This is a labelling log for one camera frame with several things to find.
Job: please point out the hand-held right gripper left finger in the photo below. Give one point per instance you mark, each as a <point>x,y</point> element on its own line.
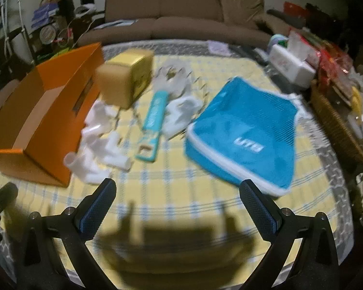
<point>92,214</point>

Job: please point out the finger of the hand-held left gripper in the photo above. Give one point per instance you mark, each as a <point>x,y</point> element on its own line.
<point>4,193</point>

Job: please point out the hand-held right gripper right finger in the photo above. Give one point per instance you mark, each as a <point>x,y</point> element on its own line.
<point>261,214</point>

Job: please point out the orange cardboard box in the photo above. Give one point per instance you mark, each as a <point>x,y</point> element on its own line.
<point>48,127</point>

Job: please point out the blue mesh pouch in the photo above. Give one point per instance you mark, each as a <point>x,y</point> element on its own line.
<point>245,120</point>

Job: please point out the teal long package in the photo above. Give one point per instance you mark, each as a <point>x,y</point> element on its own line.
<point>152,117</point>

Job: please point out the yellow gift box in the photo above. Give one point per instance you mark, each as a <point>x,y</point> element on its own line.
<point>118,78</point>

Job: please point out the yellow plaid cloth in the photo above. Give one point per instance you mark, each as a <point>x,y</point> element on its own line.
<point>305,172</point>

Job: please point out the wicker basket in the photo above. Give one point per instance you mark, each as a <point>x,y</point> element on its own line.
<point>335,120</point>

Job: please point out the green plastic bag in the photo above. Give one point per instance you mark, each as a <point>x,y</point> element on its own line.
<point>53,53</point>

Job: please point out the white tissue box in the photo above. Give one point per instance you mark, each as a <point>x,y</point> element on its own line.
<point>290,65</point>

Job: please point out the round printed tin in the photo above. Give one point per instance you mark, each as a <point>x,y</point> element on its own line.
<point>47,33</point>

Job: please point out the purple notebook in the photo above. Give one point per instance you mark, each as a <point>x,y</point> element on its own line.
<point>219,48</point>

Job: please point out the pile of colourful packets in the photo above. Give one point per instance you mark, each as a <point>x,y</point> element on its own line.
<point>323,54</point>

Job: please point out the white clothes rack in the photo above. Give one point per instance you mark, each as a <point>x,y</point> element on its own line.
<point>7,21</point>

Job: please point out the green purple container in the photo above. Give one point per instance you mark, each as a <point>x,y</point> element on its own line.
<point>279,40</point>

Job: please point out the white papers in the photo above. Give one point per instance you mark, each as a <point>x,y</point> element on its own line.
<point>115,24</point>

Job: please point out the brown cushion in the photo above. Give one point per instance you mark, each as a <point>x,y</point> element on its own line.
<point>273,22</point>

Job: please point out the white round appliance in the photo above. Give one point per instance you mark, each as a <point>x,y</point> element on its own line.
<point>85,9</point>

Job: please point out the red bag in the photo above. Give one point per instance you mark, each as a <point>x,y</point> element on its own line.
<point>293,9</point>

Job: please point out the brown sofa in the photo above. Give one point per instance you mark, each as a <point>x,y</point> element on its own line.
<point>184,6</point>

